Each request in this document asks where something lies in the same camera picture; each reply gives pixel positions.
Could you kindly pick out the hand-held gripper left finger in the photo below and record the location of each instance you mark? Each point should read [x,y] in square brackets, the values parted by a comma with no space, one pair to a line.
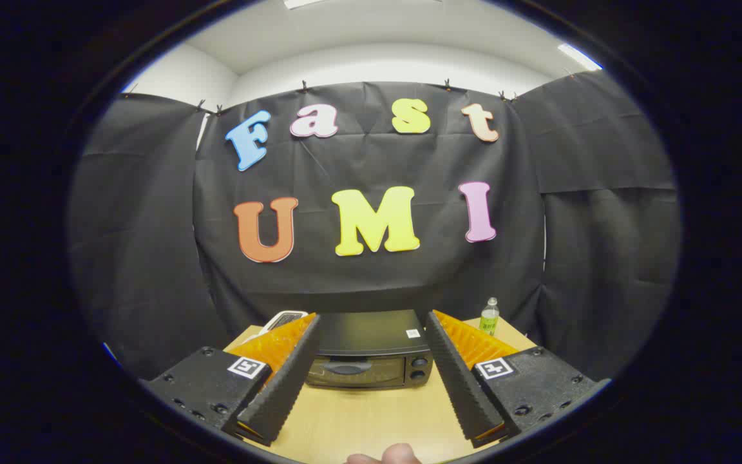
[287,386]

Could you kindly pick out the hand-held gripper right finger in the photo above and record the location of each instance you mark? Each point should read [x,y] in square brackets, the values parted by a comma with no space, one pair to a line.
[461,386]

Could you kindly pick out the black toaster oven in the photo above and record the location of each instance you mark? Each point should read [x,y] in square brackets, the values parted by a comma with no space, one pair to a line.
[371,335]

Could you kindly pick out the white pop-up toaster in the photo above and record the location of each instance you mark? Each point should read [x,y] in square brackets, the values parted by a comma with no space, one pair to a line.
[284,319]

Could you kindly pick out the green drink bottle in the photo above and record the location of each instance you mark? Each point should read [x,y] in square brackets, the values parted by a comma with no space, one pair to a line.
[489,319]

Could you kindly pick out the ceiling light panel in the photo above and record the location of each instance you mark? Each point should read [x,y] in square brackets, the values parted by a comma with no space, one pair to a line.
[300,3]

